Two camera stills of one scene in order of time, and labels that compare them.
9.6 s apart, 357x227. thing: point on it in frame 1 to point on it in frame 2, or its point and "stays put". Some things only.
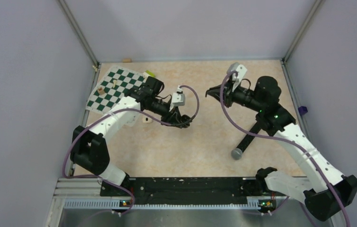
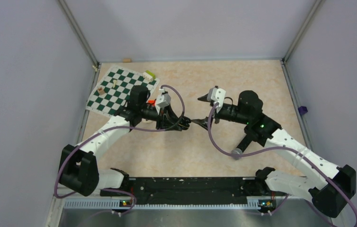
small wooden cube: x=101 y=91 stays put
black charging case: x=185 y=121 stays put
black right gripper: x=228 y=94 to x=204 y=122
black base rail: x=190 y=191 stays put
